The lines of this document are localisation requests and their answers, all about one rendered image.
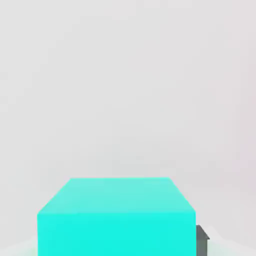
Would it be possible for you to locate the small cyan cube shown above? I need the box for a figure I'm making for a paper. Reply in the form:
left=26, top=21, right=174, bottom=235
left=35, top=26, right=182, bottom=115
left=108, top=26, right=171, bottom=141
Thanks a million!
left=36, top=176, right=197, bottom=256

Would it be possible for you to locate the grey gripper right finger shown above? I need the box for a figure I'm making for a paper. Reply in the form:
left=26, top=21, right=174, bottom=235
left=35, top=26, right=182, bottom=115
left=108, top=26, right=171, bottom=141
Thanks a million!
left=195, top=224, right=239, bottom=256

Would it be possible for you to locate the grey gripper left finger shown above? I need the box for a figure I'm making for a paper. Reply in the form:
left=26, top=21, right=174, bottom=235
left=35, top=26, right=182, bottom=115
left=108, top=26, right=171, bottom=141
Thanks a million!
left=7, top=236, right=38, bottom=256

